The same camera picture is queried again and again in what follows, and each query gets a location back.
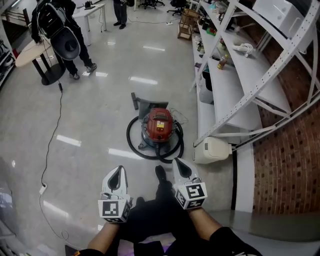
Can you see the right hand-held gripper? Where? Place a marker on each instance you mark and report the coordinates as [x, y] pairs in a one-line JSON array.
[[193, 193]]

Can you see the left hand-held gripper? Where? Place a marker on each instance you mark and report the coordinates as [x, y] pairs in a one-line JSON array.
[[113, 208]]

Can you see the red vacuum cleaner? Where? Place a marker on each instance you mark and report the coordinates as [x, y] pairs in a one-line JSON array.
[[159, 123]]

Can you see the person's right forearm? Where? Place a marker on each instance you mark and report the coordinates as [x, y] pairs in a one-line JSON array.
[[203, 223]]

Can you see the person's left forearm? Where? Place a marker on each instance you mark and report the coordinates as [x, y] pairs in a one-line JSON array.
[[105, 236]]

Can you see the white power adapter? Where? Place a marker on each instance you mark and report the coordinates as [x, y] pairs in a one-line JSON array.
[[43, 188]]

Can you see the black vacuum floor nozzle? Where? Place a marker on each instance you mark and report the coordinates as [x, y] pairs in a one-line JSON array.
[[135, 100]]

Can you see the black power adapter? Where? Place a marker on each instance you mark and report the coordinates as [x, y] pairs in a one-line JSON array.
[[60, 87]]

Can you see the white power strip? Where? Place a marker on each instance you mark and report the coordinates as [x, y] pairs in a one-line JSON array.
[[243, 48]]

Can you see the person's right leg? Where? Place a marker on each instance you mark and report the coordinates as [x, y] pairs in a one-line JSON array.
[[165, 192]]

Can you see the person's leg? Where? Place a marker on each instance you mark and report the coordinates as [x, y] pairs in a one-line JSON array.
[[165, 192], [145, 220]]

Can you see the person's left leg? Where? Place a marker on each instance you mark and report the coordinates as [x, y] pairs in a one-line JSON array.
[[145, 220]]

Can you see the black upright pole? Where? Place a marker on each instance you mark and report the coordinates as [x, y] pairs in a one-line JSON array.
[[234, 180]]

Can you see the beige plastic appliance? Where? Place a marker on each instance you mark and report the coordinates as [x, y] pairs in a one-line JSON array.
[[212, 150]]

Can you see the white bag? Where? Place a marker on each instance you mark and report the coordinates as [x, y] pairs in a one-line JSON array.
[[205, 93]]

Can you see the white metal shelving rack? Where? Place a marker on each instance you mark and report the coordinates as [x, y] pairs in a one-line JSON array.
[[240, 82]]

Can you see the brown drink bottle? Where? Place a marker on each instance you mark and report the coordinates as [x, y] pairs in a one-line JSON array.
[[222, 63]]

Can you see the grey black backpack device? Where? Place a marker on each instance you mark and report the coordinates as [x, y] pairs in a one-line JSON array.
[[66, 42]]

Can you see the round wooden table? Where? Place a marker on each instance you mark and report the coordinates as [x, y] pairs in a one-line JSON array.
[[30, 53]]

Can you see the white side shelf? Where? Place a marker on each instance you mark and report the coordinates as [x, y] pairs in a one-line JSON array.
[[5, 62]]

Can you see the black office chair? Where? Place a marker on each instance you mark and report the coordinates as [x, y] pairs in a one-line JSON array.
[[150, 3], [178, 6]]

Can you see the white desk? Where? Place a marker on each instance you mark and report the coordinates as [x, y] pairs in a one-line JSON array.
[[87, 12]]

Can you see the white box appliance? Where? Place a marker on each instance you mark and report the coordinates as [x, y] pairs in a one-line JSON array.
[[287, 17]]

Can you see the wooden stool frame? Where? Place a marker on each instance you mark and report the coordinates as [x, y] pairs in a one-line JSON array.
[[186, 25]]

